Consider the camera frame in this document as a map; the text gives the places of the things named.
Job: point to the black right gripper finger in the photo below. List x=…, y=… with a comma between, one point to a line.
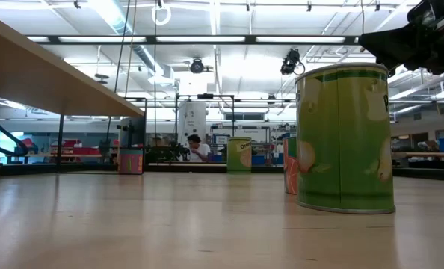
x=412, y=52

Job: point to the green Pears can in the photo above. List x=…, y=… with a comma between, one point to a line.
x=345, y=149

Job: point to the teal can with orange slices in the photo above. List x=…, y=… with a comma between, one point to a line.
x=290, y=175

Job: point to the green Orange can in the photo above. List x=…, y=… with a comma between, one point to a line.
x=239, y=160

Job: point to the pink and teal can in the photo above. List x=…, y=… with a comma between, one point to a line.
x=130, y=162

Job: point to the red background shelf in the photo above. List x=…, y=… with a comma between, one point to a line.
x=80, y=151

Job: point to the light wooden shelf board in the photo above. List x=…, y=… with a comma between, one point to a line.
x=39, y=74

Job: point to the wooden background bench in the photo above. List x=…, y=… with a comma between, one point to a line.
x=424, y=154

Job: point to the round black ceiling fixture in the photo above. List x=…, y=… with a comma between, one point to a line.
x=197, y=66

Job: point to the white cylindrical column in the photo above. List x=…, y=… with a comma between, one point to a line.
x=192, y=116

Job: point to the person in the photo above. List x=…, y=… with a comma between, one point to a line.
x=199, y=151

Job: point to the grey background cabinet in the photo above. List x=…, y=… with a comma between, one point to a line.
x=136, y=130

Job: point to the black overhead camera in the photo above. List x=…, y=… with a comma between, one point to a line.
x=290, y=61

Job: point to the black table frame rail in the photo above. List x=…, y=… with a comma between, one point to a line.
x=431, y=175
x=192, y=169

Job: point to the black background rig frame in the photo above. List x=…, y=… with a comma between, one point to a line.
x=205, y=96

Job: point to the black overhead frame bar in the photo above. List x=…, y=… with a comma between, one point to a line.
x=151, y=40

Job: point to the silver ceiling duct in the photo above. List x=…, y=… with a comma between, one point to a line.
x=113, y=15

